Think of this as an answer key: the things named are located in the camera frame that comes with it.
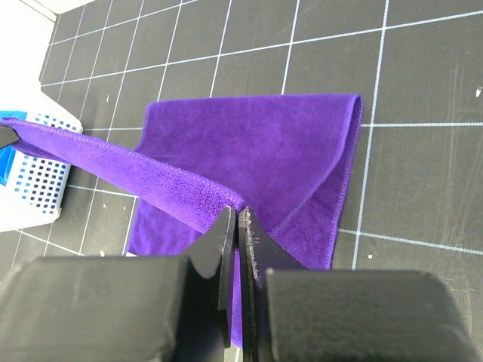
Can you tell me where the purple towel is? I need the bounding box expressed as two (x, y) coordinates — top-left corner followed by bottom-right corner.
(0, 93), (364, 350)

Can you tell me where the white perforated plastic basket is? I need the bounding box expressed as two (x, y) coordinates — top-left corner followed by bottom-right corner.
(0, 86), (84, 232)

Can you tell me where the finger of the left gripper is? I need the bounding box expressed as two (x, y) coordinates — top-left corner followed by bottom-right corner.
(0, 126), (19, 149)

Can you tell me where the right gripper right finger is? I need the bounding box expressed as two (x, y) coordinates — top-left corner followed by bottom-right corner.
(238, 207), (305, 361)

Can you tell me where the blue towel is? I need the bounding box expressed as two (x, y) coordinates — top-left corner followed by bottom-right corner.
(1, 110), (27, 186)

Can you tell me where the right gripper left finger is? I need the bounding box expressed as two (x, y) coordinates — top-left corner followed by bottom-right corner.
(183, 207), (235, 348)

